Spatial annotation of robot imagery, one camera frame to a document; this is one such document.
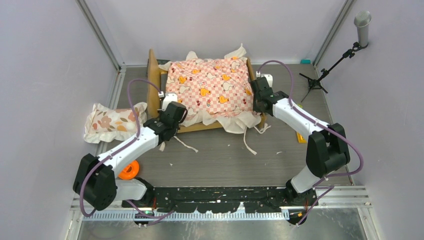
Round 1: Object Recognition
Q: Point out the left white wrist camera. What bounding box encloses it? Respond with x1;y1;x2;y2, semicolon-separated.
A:
158;91;178;111

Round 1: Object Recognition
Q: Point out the grey microphone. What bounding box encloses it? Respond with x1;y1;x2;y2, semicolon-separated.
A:
354;10;372;48

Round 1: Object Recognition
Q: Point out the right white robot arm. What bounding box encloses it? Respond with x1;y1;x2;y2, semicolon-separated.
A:
250;76;350;205

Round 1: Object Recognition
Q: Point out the wooden pet bed frame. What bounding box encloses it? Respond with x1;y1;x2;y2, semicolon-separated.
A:
146;48;269;134

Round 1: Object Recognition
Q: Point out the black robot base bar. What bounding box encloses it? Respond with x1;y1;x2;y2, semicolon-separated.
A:
121;186;317;214

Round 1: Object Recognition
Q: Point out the teal small block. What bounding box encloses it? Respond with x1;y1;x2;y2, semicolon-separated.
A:
300;59;312;65

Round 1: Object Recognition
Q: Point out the pink checkered duck blanket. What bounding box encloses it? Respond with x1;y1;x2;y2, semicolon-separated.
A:
157;43;272;157

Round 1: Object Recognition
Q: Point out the orange plastic arch piece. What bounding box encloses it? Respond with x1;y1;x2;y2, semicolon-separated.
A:
118;160;140;180

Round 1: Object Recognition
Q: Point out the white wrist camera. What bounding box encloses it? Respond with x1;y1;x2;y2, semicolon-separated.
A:
255;71;274;88
158;91;178;111

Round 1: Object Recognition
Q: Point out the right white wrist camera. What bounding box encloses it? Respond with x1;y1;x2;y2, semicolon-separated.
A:
255;71;274;88

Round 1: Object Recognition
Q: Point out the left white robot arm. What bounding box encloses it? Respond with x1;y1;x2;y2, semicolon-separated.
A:
72;101;188;217

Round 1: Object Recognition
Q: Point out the yellow toy window block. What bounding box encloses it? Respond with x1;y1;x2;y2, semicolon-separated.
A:
296;132;308;144

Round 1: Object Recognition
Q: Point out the white floral pillow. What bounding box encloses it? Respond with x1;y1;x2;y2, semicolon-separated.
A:
83;102;148;144

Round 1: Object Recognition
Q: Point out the black microphone tripod stand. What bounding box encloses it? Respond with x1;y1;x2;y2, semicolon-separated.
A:
299;42;368;103

